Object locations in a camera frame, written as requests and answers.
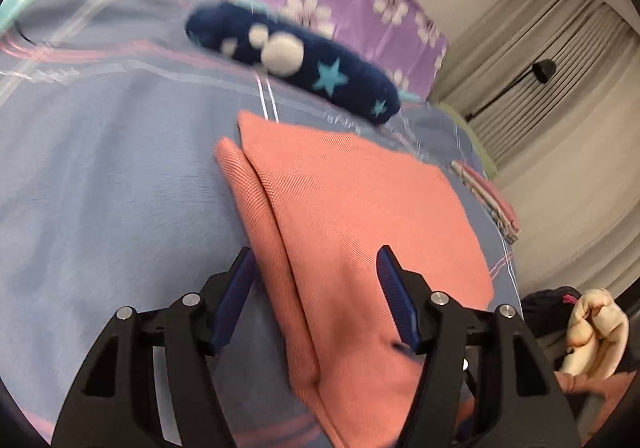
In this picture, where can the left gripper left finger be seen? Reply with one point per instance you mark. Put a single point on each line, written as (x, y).
(113, 402)

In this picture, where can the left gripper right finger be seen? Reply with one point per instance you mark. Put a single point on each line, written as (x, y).
(517, 402)

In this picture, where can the salmon orange garment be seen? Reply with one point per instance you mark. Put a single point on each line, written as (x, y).
(317, 206)

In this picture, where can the cream plush item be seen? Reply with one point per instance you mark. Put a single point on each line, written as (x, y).
(596, 336)

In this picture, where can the pink folded cloth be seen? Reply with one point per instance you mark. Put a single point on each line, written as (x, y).
(491, 195)

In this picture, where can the blue plaid bed blanket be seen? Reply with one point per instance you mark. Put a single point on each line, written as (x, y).
(110, 192)

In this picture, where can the floral folded cloth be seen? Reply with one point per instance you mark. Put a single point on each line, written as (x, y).
(510, 238)

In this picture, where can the cream window curtain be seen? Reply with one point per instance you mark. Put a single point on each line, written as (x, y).
(585, 38)

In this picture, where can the black floor lamp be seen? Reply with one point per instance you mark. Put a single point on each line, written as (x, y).
(542, 71)

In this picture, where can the navy star fleece garment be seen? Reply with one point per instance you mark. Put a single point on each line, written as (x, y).
(256, 36)

